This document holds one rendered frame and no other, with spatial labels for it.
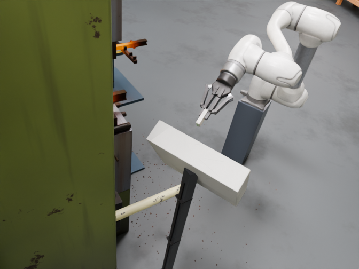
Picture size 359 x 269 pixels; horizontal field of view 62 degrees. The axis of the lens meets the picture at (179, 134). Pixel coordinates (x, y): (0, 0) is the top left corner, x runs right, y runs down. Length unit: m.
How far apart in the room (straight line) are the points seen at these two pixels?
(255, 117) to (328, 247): 1.05
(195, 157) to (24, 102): 0.49
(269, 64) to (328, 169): 1.91
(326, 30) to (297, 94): 0.55
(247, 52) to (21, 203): 0.95
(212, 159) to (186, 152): 0.08
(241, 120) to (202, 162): 1.43
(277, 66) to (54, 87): 0.81
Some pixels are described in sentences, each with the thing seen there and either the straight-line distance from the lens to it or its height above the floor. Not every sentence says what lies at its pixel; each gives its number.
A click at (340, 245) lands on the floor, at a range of 2.53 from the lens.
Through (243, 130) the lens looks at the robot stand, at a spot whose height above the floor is 0.37.
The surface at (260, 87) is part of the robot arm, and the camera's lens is 2.16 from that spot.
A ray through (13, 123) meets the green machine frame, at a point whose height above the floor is 1.34.
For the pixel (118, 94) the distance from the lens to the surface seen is 1.41.
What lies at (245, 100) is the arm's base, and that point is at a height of 0.62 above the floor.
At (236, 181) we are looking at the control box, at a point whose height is 1.18.
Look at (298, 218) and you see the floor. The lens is 2.49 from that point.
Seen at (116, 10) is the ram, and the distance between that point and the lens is 1.03.
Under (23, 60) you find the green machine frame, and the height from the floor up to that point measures 1.50.
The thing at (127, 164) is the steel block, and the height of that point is 0.69.
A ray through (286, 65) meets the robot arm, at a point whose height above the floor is 1.33.
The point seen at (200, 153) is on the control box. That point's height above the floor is 1.19.
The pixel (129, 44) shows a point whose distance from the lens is 1.89.
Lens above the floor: 1.84
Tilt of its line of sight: 42 degrees down
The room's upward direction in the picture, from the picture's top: 10 degrees clockwise
